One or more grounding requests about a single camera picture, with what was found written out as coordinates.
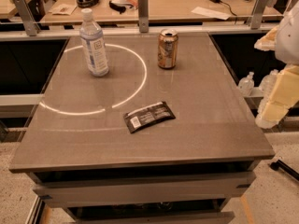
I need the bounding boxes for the white rounded gripper body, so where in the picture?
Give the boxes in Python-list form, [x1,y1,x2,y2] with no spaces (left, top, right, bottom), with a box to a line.
[275,2,299,64]

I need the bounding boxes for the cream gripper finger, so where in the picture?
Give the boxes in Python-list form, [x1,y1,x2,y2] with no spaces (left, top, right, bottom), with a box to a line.
[255,64,299,129]
[254,26,278,51]

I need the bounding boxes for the black rxbar chocolate wrapper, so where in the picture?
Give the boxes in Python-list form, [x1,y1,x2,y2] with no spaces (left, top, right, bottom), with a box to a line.
[123,101,176,133]

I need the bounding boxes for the small clear bottle right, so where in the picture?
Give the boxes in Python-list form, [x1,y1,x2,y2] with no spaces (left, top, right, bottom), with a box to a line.
[259,69,278,97]

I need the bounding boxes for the small clear bottle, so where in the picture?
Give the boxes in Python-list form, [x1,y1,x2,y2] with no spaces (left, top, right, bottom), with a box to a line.
[259,69,278,97]
[238,72,254,96]

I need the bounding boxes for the small clear bottle left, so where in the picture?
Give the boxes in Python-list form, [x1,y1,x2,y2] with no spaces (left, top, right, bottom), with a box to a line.
[238,72,254,96]

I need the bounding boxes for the black stand foot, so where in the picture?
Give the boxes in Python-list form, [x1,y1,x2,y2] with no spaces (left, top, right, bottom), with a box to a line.
[270,160,299,181]

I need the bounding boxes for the white paper sheet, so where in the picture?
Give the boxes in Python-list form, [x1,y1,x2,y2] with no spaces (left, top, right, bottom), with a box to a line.
[192,7,230,21]

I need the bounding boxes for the gold soda can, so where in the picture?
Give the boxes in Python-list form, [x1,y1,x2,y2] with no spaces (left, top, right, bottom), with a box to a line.
[158,29,178,69]

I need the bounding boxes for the grey table drawer unit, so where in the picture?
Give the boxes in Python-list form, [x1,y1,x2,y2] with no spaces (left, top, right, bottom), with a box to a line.
[26,160,258,224]

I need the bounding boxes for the black sunglasses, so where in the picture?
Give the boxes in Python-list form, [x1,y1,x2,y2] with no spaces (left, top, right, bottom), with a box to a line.
[109,0,134,14]

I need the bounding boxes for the clear plastic water bottle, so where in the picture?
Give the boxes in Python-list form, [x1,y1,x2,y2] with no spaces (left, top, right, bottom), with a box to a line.
[79,8,109,77]

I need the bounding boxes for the paper note on desk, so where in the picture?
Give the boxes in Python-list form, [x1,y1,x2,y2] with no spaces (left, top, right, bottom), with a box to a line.
[50,4,77,16]

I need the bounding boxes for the right metal bracket post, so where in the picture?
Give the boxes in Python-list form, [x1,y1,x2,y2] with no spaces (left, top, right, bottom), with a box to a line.
[249,0,268,30]

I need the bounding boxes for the metal bracket post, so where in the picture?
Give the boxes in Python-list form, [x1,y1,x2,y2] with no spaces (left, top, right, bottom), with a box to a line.
[138,0,149,33]
[249,0,268,30]
[12,0,40,36]

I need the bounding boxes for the middle metal bracket post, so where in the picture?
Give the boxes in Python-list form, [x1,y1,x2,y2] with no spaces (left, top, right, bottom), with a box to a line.
[138,0,149,33]

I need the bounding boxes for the left metal bracket post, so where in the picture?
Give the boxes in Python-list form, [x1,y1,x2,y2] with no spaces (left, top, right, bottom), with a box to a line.
[12,0,40,36]

